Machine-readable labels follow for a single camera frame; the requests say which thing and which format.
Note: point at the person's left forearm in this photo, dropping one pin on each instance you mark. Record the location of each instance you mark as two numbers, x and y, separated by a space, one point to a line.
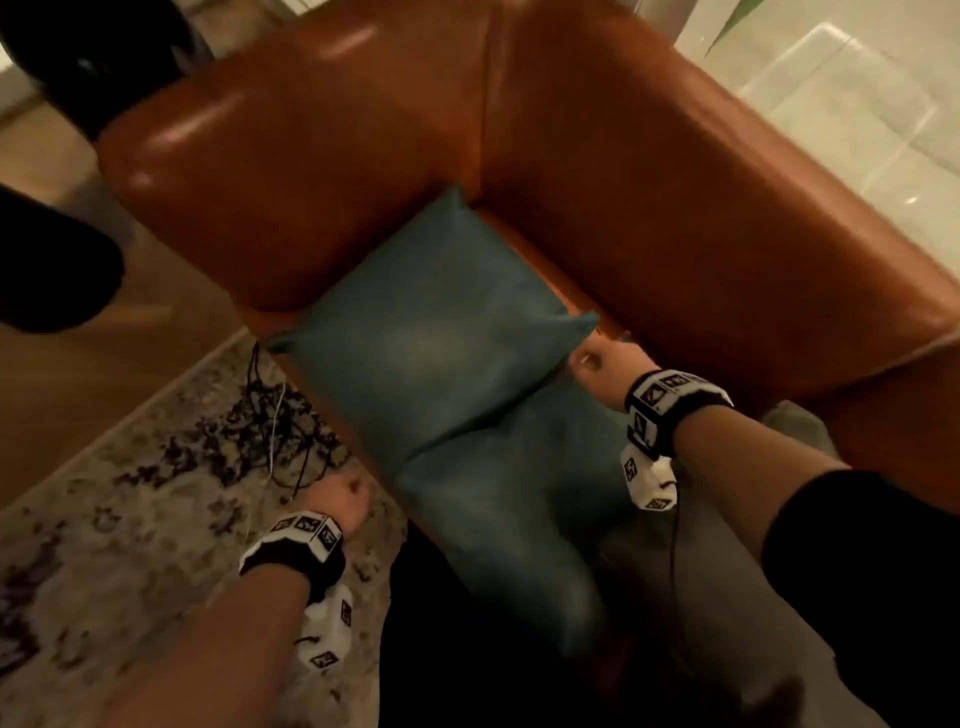
225 660

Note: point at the black trousers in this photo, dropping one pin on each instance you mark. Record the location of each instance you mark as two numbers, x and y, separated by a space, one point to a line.
465 660

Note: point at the person's left hand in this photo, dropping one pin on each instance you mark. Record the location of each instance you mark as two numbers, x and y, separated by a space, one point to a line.
336 499

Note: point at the green plant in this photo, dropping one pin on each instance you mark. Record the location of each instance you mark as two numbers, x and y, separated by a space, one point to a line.
739 19

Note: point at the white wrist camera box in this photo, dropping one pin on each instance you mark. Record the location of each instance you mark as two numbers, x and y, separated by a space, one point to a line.
645 480
330 630

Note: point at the brown leather sofa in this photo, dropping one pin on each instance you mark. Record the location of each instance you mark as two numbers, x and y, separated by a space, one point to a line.
637 187

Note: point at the patterned grey rug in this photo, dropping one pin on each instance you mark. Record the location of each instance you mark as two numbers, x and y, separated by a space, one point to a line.
112 525

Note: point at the clear acrylic table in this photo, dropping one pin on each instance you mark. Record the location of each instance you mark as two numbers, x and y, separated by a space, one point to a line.
862 112

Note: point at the black marker wristband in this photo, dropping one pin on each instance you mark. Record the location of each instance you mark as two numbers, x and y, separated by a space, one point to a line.
289 551
667 405

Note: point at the teal cushion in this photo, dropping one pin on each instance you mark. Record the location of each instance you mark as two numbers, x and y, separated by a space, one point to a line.
427 330
517 517

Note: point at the grey cushion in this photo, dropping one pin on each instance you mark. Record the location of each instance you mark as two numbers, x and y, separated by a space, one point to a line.
735 622

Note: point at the person's right hand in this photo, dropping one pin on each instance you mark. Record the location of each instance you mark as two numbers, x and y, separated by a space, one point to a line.
611 371

